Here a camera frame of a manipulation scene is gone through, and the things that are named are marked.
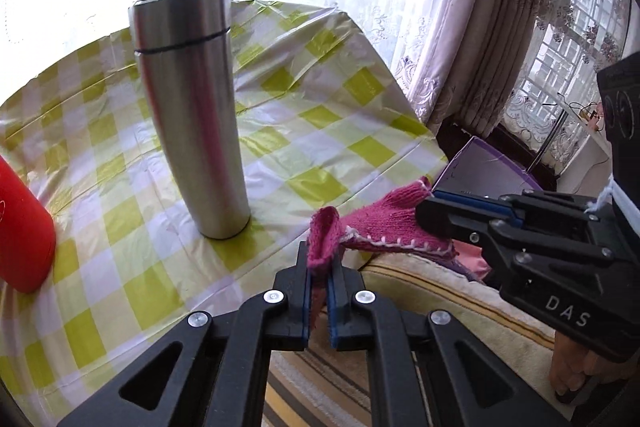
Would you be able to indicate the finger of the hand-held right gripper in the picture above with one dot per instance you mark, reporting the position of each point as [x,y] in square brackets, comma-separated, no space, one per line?
[450,222]
[480,206]

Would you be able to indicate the pink fleece hat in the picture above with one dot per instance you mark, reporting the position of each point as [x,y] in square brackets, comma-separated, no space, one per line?
[471,257]

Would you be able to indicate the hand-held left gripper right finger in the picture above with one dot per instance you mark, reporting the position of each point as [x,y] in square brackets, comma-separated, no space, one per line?
[336,307]

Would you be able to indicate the magenta knit sock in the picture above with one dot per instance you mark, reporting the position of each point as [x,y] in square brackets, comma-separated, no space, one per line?
[385,222]

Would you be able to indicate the mauve drape curtain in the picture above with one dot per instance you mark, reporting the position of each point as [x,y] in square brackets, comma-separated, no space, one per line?
[500,7]

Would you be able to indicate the silver steel thermos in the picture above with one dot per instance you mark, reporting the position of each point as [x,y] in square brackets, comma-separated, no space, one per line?
[195,117]

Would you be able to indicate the green checked plastic tablecloth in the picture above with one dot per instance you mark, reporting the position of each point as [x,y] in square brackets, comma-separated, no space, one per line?
[310,107]

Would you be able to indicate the person's right hand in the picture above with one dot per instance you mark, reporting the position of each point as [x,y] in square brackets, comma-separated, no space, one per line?
[580,367]

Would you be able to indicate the red thermos flask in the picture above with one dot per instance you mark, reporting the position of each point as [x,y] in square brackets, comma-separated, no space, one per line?
[25,232]

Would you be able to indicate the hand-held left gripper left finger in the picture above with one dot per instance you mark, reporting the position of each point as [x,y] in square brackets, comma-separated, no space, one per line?
[306,302]

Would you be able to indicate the striped towel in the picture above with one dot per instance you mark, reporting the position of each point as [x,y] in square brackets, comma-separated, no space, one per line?
[475,332]

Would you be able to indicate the purple box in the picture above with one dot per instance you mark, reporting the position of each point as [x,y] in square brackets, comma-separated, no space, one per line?
[480,172]

